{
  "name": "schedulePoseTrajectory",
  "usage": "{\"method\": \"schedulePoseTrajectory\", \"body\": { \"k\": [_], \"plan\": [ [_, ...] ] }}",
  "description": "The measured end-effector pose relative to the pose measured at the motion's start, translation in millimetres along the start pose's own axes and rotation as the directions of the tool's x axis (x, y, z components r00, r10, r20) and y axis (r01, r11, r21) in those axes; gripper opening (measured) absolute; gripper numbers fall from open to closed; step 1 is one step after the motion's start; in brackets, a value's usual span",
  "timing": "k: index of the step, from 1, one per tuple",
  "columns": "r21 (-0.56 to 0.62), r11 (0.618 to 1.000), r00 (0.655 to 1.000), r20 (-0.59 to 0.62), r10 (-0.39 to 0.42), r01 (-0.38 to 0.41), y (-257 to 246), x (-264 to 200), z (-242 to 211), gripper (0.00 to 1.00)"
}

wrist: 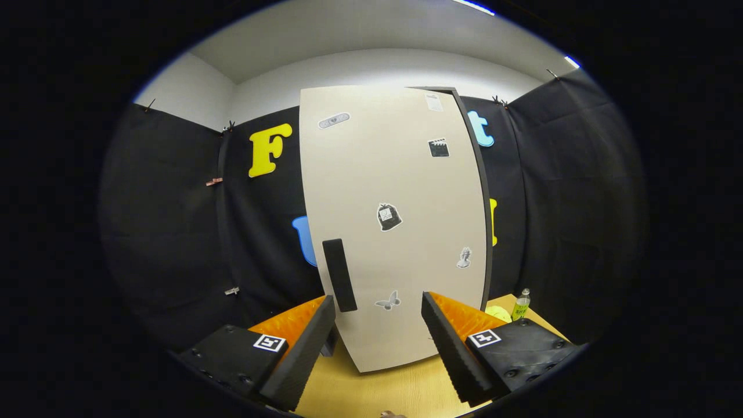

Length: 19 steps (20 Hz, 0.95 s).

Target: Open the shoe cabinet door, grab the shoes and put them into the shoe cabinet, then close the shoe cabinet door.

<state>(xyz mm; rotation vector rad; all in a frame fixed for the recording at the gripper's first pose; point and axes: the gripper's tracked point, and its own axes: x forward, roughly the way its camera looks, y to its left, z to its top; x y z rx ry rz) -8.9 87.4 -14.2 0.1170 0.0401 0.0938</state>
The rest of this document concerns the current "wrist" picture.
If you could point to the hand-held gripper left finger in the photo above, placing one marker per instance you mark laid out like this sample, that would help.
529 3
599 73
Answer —
303 357

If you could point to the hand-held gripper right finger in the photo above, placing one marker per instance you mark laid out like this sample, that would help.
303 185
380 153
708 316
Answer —
451 354

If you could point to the small ceiling light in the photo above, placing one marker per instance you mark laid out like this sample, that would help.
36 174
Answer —
572 61

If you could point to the grey shoe cabinet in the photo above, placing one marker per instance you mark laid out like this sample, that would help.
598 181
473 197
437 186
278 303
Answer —
489 261

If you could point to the yellow cloth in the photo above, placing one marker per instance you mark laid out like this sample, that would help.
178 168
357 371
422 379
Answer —
498 313

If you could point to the long ceiling light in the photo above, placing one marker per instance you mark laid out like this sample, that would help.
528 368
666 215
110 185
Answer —
473 6

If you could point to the green drink bottle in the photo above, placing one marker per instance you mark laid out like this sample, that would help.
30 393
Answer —
520 305

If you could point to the black backdrop cloth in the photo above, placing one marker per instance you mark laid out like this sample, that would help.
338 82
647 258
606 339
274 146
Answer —
162 232

